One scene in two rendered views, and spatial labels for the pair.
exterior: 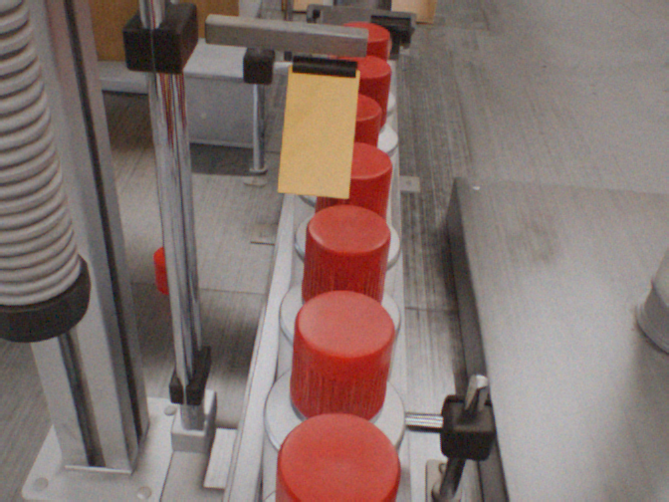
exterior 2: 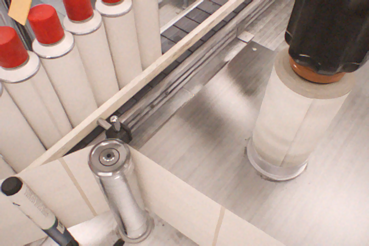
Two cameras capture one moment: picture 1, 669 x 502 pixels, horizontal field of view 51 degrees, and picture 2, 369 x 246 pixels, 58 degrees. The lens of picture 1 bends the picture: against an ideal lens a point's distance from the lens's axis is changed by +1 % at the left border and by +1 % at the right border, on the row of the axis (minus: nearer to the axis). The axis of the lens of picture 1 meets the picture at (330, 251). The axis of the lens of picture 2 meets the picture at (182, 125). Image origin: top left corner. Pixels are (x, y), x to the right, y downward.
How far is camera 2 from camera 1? 0.36 m
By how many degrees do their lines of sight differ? 31
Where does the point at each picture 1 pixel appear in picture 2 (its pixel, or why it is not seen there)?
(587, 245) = not seen: hidden behind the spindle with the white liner
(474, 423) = (113, 134)
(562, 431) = (165, 158)
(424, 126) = (287, 10)
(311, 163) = (17, 8)
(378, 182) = (38, 23)
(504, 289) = (210, 98)
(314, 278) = not seen: outside the picture
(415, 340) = (175, 103)
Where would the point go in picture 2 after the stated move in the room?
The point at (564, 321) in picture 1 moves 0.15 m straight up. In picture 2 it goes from (219, 122) to (230, 52)
